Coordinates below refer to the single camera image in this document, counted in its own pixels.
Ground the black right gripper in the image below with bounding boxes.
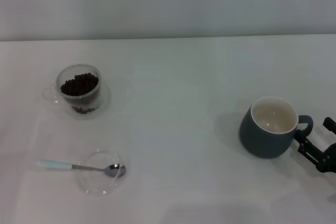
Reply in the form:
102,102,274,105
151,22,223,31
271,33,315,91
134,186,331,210
294,116,336,175

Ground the dark teal ceramic mug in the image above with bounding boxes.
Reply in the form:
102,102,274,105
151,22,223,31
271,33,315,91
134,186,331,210
238,96,314,159

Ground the clear glass lid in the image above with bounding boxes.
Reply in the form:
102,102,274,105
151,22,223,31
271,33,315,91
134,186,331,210
75,148,130,197

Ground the double-walled glass cup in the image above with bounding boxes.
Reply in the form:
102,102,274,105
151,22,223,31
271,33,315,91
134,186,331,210
41,63,111,121

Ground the blue-handled metal spoon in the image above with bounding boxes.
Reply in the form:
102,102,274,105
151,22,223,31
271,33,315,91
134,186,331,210
36,158,127,178

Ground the coffee beans pile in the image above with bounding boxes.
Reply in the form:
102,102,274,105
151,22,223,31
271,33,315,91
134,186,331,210
60,72,100,115

